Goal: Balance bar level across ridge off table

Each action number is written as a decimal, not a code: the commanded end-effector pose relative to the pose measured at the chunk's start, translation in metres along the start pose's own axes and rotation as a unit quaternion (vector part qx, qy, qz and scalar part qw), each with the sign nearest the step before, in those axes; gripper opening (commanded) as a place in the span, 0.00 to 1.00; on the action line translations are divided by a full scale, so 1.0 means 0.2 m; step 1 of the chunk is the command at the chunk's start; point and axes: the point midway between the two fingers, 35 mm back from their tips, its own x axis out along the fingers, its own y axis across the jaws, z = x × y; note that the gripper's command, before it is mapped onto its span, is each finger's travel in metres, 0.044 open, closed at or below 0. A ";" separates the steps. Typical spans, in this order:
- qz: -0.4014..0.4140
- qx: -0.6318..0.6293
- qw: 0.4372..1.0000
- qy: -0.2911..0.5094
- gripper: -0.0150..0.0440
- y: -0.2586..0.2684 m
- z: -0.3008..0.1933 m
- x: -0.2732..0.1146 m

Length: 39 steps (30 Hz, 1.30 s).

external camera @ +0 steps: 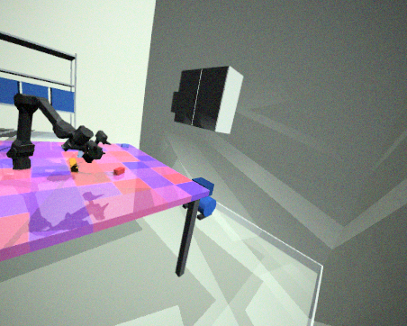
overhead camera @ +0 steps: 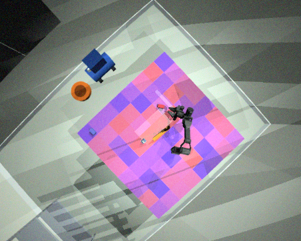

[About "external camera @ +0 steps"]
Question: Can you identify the orange bar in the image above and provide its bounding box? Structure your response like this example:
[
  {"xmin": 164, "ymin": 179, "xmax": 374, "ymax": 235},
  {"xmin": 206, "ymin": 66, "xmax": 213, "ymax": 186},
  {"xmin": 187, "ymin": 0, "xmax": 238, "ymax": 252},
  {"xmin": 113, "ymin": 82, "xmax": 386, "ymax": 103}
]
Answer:
[{"xmin": 69, "ymin": 158, "xmax": 78, "ymax": 172}]

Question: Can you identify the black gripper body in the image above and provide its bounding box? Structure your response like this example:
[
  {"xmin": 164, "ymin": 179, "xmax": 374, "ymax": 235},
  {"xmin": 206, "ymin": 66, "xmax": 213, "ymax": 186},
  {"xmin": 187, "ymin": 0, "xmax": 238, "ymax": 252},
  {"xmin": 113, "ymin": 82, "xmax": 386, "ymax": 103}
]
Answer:
[{"xmin": 82, "ymin": 131, "xmax": 108, "ymax": 163}]

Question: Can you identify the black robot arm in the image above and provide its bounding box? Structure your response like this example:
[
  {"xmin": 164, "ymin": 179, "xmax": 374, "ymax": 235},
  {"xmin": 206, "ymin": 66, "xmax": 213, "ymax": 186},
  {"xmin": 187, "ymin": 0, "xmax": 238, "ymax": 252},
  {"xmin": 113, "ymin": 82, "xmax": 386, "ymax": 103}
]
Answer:
[{"xmin": 6, "ymin": 93, "xmax": 104, "ymax": 170}]

